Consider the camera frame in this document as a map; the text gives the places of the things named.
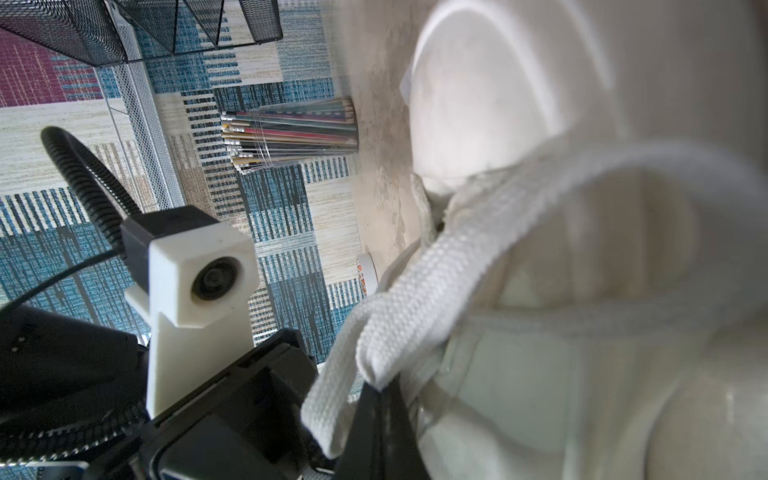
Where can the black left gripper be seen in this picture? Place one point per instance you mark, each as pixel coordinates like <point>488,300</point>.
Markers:
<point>242,424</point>

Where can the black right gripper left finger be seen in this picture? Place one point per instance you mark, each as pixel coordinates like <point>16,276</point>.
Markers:
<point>364,454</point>

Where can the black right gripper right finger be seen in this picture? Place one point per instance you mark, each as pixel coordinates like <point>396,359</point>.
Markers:
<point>403,457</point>

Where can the white canvas sneaker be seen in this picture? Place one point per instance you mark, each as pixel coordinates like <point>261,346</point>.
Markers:
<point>496,85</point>

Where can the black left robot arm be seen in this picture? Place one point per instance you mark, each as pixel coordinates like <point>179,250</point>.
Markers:
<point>73,401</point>

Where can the clear tube of coloured pencils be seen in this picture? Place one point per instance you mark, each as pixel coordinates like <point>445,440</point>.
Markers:
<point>286,134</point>

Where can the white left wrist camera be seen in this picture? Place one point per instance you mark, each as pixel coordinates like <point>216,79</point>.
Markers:
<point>193,278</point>

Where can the black wire mesh shelf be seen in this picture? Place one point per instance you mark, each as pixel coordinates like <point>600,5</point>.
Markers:
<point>109,33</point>

